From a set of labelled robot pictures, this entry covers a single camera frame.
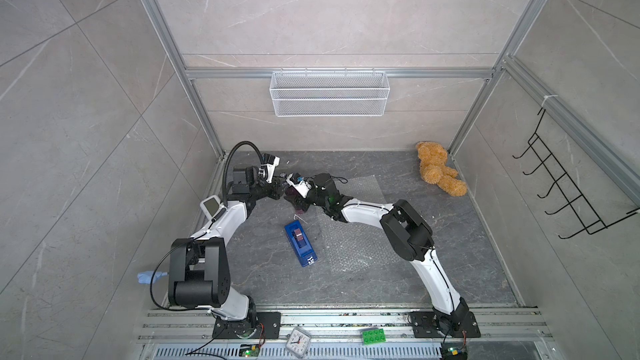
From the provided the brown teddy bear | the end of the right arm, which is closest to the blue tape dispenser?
the end of the right arm

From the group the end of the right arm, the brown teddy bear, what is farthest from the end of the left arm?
the brown teddy bear

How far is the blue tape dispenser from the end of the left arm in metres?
0.15

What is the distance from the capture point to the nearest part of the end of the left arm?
0.70 m

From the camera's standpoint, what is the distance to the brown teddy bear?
972 mm

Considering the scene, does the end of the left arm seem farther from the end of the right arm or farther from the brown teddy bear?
the brown teddy bear

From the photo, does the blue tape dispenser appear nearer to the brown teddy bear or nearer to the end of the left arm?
the end of the left arm

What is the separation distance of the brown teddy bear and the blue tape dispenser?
1.76 feet

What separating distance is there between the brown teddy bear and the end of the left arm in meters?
0.59

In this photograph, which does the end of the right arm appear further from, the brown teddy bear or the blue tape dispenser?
the brown teddy bear

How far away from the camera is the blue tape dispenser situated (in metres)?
0.83
